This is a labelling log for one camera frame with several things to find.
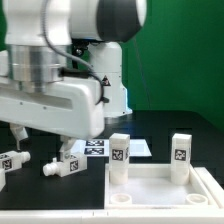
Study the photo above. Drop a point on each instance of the white obstacle right bar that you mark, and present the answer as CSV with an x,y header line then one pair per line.
x,y
212,185

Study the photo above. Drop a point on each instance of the white obstacle front bar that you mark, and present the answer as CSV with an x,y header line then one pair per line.
x,y
166,216

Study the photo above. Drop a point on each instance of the paper sheet with markers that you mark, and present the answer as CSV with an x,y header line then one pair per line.
x,y
100,148

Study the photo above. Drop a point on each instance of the white obstacle left bar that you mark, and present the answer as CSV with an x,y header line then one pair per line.
x,y
2,179

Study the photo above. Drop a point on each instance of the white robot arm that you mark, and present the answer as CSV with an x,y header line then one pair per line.
x,y
61,70

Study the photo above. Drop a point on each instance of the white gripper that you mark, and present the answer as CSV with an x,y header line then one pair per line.
x,y
66,108

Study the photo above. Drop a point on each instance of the white obstacle bar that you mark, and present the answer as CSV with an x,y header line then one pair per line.
x,y
2,179
166,216
212,185

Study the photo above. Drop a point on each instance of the white square table top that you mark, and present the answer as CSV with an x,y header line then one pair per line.
x,y
149,186

